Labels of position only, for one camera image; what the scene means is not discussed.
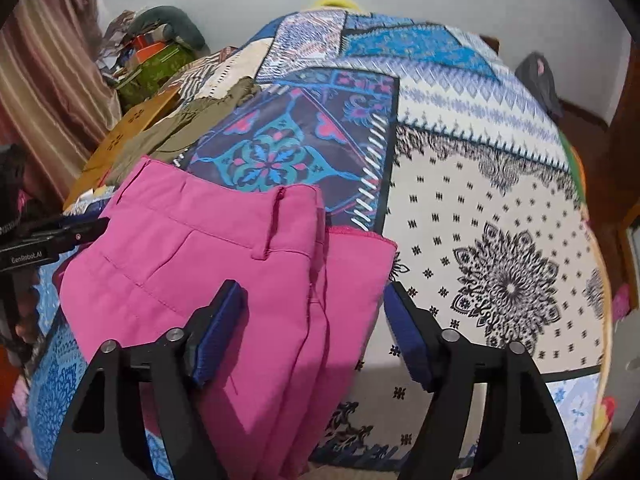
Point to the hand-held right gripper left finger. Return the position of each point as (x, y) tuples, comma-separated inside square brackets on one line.
[(220, 332)]

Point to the grey neck pillow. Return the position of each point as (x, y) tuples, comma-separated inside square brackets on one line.
[(175, 22)]

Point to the yellow foam arch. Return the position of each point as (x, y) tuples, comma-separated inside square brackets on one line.
[(337, 0)]

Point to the grey backpack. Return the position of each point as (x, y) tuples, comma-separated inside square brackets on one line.
[(540, 82)]

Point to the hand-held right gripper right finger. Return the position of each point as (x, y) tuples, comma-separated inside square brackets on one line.
[(407, 342)]

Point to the orange box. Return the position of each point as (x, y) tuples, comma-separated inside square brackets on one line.
[(150, 50)]

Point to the pink floor item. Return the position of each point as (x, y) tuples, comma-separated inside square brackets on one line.
[(621, 302)]

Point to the brown striped curtain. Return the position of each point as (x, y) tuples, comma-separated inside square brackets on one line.
[(45, 85)]

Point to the olive green pants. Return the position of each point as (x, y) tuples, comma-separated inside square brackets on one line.
[(190, 125)]

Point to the wooden lap desk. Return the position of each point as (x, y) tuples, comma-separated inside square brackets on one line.
[(125, 135)]

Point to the green fabric bag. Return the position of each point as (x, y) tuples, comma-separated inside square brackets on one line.
[(157, 72)]

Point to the pink pants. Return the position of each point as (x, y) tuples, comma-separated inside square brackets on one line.
[(210, 270)]

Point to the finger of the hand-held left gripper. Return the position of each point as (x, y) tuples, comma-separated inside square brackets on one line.
[(70, 232)]

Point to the striped orange blanket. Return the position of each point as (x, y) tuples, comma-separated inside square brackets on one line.
[(205, 72)]

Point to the pile of crumpled papers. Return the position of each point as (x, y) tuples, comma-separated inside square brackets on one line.
[(117, 35)]

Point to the patchwork printed blanket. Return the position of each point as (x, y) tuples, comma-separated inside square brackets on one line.
[(475, 200)]

